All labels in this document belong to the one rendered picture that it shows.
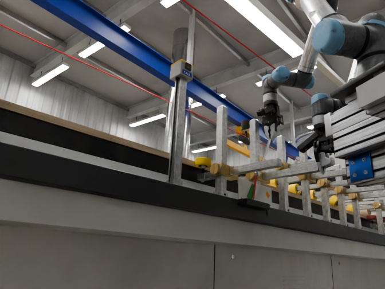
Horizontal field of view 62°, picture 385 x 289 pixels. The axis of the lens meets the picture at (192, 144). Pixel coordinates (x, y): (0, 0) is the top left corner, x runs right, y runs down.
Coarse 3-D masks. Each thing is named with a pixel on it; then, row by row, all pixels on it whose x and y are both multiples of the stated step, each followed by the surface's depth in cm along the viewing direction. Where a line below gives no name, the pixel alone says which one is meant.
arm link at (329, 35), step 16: (288, 0) 141; (304, 0) 131; (320, 0) 124; (320, 16) 118; (336, 16) 111; (320, 32) 111; (336, 32) 106; (352, 32) 106; (320, 48) 111; (336, 48) 108; (352, 48) 108
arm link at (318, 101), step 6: (312, 96) 146; (318, 96) 143; (324, 96) 143; (312, 102) 145; (318, 102) 142; (324, 102) 141; (330, 102) 141; (312, 108) 144; (318, 108) 141; (324, 108) 141; (330, 108) 141; (312, 114) 144; (318, 114) 141; (324, 114) 140
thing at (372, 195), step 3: (384, 192) 228; (360, 195) 239; (363, 195) 238; (366, 195) 236; (369, 195) 235; (372, 195) 233; (375, 195) 232; (378, 195) 230; (381, 195) 229; (384, 195) 228; (345, 198) 246; (348, 198) 245; (360, 198) 239; (363, 198) 239; (366, 198) 238
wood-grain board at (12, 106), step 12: (12, 108) 103; (24, 108) 106; (48, 120) 111; (60, 120) 114; (84, 132) 119; (96, 132) 122; (120, 144) 130; (132, 144) 133; (168, 156) 145; (288, 192) 212; (360, 216) 291
